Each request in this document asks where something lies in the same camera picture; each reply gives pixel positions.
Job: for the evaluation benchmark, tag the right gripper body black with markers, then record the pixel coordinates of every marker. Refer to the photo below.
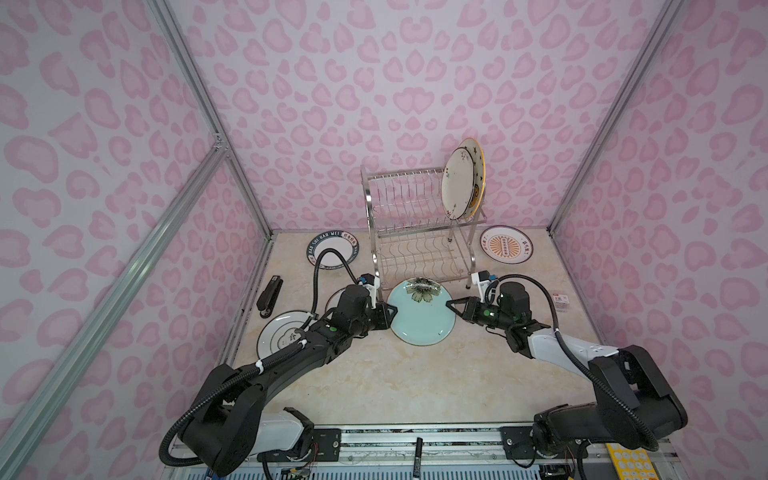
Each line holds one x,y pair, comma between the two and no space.
493,316

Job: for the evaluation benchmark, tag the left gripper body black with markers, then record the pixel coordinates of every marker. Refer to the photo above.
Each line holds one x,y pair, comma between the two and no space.
367,324

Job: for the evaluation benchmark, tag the mint green flower plate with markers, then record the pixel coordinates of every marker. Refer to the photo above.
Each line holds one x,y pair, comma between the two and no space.
422,317

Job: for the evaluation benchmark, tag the orange sunburst plate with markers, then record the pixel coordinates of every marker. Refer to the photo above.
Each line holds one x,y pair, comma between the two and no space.
506,245

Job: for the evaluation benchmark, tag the halloween cat star plate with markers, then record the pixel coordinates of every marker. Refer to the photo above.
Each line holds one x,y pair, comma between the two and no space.
479,176

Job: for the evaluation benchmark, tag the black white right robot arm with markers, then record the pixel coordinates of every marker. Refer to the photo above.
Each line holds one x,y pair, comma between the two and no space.
635,406

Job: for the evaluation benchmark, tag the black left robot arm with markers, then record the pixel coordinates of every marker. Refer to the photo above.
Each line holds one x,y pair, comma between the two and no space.
222,426

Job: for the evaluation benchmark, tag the silver two-tier dish rack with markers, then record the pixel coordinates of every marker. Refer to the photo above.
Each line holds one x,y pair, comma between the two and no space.
410,234

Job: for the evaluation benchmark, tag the small pink box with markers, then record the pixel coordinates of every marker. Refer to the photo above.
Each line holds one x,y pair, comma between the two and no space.
561,301

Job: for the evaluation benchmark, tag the white plate black text rim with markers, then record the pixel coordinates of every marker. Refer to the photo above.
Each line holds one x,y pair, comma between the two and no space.
344,242

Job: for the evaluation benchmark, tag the white plate black rings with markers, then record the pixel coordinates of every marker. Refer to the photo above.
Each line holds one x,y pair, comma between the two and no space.
279,333

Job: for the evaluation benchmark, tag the black stapler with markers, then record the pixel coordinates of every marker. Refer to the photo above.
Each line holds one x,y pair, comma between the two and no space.
267,300

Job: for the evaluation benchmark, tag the black marker pen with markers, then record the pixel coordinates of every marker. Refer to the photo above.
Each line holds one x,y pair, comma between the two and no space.
417,463

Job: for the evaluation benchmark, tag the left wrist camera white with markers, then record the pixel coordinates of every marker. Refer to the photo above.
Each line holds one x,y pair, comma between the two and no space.
372,284

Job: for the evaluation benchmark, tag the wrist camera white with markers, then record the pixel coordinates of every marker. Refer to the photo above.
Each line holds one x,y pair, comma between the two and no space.
482,280
372,284

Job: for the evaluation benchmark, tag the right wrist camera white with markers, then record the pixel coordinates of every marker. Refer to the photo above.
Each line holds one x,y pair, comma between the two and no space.
482,280

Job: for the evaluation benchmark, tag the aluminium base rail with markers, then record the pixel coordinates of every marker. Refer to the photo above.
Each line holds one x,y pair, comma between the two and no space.
450,451

